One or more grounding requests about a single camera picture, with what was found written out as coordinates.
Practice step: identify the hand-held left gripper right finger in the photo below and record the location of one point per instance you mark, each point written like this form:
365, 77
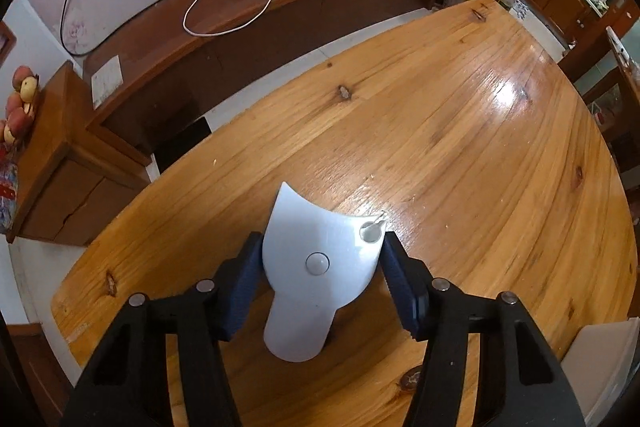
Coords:
400, 292

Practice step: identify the wooden chair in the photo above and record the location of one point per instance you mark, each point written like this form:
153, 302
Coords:
617, 97

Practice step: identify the white curved plastic device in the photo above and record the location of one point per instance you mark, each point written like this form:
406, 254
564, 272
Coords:
310, 227

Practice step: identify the wooden side cabinet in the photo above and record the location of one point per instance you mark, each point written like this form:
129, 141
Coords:
75, 177

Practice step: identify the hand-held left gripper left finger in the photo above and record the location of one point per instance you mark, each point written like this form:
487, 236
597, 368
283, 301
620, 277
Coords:
245, 287

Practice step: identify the white paper card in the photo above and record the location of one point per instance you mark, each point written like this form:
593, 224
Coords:
106, 82

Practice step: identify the wooden television cabinet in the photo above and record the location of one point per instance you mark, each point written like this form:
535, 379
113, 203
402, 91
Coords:
280, 22

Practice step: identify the black stool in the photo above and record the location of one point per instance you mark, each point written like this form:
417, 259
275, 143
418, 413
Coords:
182, 144

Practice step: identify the pile of red yellow fruit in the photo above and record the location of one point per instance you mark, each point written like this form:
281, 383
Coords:
22, 99

